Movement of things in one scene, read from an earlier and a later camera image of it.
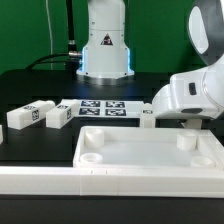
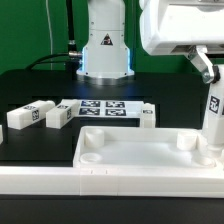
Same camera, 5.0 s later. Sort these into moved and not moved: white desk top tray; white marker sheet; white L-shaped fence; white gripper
Moved: white gripper
Not moved: white desk top tray; white L-shaped fence; white marker sheet
